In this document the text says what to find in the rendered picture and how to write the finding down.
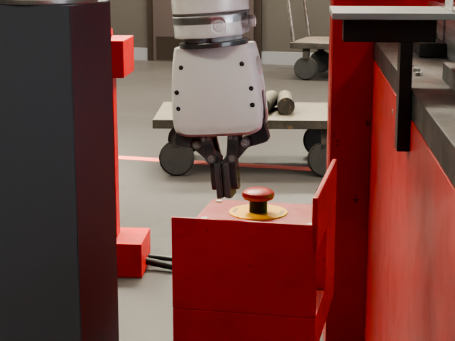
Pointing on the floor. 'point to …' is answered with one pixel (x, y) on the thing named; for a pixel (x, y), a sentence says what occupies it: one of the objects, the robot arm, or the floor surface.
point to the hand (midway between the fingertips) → (225, 178)
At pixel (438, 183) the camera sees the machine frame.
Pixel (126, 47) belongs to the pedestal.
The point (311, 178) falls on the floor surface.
